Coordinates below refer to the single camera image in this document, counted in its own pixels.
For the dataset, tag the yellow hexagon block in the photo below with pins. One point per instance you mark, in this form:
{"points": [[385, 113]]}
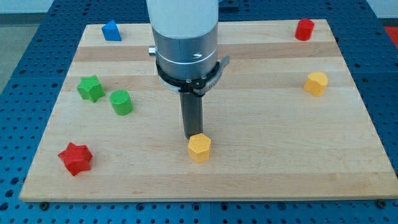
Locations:
{"points": [[199, 146]]}

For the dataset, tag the red cylinder block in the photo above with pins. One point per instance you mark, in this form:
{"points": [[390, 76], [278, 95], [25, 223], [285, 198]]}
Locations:
{"points": [[304, 29]]}

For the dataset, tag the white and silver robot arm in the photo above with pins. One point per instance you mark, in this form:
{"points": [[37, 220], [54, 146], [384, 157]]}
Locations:
{"points": [[185, 33]]}

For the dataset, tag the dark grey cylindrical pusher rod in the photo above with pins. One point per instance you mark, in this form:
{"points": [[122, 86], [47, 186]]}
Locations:
{"points": [[192, 114]]}

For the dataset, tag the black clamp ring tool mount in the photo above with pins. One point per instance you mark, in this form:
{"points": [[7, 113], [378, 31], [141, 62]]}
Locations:
{"points": [[197, 87]]}

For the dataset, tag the green star block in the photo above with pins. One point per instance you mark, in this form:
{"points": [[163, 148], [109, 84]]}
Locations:
{"points": [[90, 88]]}

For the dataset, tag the wooden board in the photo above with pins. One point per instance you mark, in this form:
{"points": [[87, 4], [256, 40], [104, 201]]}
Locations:
{"points": [[270, 139]]}

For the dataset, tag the yellow heart block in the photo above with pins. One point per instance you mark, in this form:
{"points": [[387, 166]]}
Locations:
{"points": [[316, 83]]}

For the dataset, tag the red star block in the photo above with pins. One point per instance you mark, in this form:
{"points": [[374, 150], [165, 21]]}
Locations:
{"points": [[76, 158]]}

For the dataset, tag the blue triangle block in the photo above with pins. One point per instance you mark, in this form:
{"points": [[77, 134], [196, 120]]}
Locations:
{"points": [[111, 31]]}

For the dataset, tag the green cylinder block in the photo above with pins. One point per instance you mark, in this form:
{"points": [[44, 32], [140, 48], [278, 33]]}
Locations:
{"points": [[121, 102]]}

